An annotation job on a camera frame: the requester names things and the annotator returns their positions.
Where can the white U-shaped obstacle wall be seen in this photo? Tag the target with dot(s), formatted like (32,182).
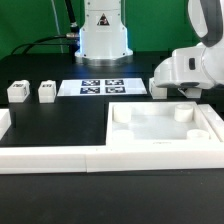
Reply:
(197,152)

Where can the white marker sheet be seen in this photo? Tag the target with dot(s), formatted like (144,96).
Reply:
(97,87)

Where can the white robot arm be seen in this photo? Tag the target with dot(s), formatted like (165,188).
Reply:
(104,41)

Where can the white square table top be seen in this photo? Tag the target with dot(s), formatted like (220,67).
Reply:
(155,122)

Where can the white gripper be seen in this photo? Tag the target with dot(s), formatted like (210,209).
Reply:
(191,93)

